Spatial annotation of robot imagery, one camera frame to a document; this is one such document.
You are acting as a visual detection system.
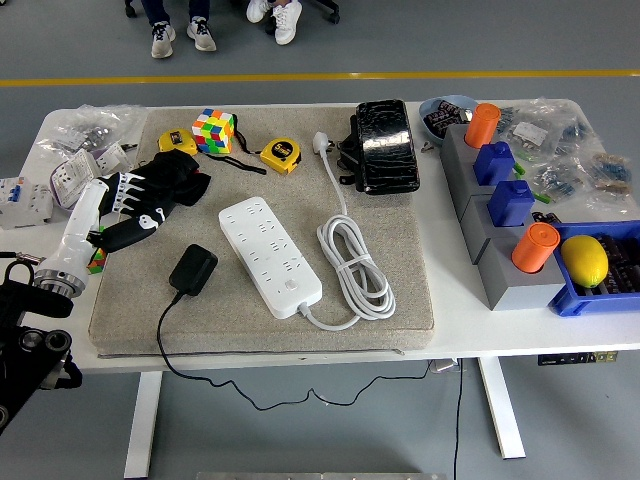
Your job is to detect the white and black robot left hand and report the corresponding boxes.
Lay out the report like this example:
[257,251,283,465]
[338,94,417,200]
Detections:
[43,169,174,275]

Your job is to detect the black power adapter with cord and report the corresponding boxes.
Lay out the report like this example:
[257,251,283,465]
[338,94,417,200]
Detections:
[156,243,432,412]

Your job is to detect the white power strip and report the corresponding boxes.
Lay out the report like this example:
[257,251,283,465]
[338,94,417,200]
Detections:
[218,196,324,320]

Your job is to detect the large white socket panel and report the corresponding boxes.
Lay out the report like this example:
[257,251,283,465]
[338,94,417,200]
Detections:
[49,148,105,207]

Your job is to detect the small colourful puzzle cube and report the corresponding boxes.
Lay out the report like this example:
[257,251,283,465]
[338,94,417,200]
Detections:
[86,244,109,275]

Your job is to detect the white circuit breaker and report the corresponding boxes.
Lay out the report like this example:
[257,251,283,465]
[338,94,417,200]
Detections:
[0,175,55,231]

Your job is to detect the small white socket panel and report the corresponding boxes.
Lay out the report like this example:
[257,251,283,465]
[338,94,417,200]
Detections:
[93,141,135,177]

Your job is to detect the clear bag metal parts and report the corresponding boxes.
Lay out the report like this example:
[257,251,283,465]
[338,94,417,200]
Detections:
[47,103,146,152]

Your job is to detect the black cloth pouch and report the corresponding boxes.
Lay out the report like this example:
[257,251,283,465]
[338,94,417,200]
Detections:
[132,151,212,209]

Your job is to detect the small yellow tape measure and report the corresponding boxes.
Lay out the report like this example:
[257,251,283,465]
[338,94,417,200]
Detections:
[157,128,200,157]

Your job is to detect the large colourful puzzle cube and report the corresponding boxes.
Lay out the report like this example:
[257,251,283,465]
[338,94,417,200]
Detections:
[192,107,236,155]

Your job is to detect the person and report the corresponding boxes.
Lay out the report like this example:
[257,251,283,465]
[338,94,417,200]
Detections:
[141,0,218,60]
[246,0,304,46]

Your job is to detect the large yellow tape measure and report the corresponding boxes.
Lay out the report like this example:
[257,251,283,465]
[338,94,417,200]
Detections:
[259,138,303,176]

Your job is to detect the white table leg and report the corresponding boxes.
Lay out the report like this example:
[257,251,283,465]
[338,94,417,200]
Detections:
[123,370,164,479]
[477,357,527,460]

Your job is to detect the beige cushion mat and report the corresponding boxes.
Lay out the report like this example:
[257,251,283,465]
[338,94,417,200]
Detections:
[88,104,436,359]

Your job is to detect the glossy black case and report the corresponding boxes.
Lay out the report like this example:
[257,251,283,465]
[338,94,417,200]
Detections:
[355,98,420,195]

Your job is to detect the black chair base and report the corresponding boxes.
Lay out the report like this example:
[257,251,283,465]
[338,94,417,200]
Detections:
[302,0,342,25]

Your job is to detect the light blue bowl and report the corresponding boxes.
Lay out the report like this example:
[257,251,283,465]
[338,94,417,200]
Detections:
[418,94,479,147]

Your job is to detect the black parts in bowl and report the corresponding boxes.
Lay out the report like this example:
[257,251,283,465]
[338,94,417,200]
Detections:
[425,99,474,137]

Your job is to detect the grey holder block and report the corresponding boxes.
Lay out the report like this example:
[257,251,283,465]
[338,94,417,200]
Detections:
[439,123,519,216]
[477,233,571,312]
[459,192,539,265]

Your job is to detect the orange cylinder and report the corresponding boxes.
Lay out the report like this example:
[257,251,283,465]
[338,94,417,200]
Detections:
[510,222,561,275]
[464,102,502,149]

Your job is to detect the blue peg block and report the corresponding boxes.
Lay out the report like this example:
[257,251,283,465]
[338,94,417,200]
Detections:
[472,140,516,187]
[487,179,536,229]

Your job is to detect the clear bag white labelled parts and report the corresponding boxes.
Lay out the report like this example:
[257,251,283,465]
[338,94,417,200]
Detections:
[501,106,555,151]

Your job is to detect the clear bag blue resistors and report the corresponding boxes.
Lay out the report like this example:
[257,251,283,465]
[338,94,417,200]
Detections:
[528,152,590,202]

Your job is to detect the blue plastic bin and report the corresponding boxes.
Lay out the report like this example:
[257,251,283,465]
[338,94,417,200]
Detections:
[548,219,640,317]

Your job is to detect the black table control panel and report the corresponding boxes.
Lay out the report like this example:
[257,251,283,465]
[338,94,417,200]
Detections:
[538,351,620,367]

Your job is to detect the yellow lemon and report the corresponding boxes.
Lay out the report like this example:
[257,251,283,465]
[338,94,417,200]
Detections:
[559,235,610,289]

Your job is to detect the clear bag mixed resistors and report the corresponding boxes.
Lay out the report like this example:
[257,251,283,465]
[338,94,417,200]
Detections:
[582,147,640,216]

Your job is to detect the black parts in bin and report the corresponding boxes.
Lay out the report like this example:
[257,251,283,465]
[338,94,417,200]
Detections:
[584,233,640,297]

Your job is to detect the black wrist strap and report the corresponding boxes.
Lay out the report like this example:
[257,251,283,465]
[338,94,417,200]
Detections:
[202,115,268,176]

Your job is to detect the white coiled power cord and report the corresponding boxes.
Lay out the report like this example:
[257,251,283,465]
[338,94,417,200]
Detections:
[298,130,398,331]

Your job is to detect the black hanging cable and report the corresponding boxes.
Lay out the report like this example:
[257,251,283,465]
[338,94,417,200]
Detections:
[451,360,464,480]

